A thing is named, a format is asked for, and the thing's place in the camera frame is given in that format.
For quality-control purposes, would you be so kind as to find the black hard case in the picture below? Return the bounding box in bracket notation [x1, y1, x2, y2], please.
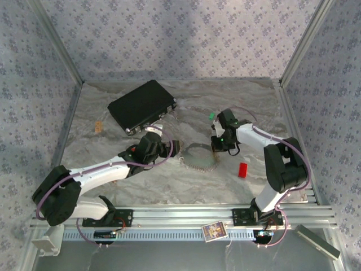
[107, 80, 178, 137]

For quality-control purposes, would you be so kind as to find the colourful printed card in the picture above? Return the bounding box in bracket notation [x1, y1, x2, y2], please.
[201, 222, 228, 243]

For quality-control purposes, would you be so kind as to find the left circuit board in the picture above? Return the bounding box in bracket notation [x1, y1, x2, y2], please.
[94, 230, 118, 240]

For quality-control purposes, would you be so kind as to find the circuit board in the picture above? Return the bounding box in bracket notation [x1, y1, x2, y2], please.
[253, 230, 275, 243]
[94, 230, 118, 240]

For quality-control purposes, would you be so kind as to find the right circuit board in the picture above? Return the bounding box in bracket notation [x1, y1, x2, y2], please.
[253, 230, 275, 243]

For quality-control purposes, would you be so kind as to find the grey metal bar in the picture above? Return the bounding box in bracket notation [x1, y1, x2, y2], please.
[293, 225, 341, 260]

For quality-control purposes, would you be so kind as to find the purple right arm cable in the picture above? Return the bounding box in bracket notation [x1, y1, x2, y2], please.
[230, 106, 312, 249]

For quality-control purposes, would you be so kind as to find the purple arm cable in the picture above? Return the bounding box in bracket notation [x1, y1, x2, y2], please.
[230, 106, 312, 249]
[36, 125, 174, 249]

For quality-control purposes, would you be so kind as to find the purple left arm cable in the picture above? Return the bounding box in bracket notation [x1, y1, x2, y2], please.
[36, 125, 174, 249]

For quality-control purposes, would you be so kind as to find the aluminium front rail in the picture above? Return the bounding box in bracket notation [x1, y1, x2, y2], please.
[29, 205, 338, 231]

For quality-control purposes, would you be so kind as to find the aluminium rail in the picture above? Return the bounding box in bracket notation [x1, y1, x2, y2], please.
[42, 81, 85, 208]
[29, 205, 338, 231]
[272, 78, 324, 206]

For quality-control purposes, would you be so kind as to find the aluminium right side rail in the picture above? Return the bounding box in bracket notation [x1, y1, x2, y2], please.
[272, 78, 324, 206]

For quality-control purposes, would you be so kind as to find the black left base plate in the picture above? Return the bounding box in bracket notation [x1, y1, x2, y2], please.
[82, 208, 134, 228]

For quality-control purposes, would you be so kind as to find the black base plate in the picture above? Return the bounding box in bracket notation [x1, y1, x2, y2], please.
[82, 208, 134, 228]
[231, 208, 284, 226]

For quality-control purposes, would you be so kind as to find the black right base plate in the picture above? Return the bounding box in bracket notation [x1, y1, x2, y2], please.
[231, 208, 284, 226]

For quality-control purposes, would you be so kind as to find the aluminium left side rail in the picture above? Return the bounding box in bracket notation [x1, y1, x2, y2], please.
[42, 81, 85, 208]

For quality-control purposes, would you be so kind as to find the slotted grey cable duct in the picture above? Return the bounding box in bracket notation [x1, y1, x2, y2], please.
[61, 229, 262, 243]

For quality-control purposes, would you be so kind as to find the aluminium right corner post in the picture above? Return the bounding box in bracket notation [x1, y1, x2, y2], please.
[278, 0, 337, 87]

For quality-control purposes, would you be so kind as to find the aluminium corner post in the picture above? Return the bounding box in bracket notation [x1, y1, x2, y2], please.
[278, 0, 337, 87]
[28, 0, 86, 85]

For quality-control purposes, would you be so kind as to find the white plastic bracket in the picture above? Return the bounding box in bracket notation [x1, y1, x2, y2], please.
[31, 224, 65, 257]

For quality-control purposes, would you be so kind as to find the aluminium left corner post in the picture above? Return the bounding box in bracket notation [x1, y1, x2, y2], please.
[28, 0, 86, 85]

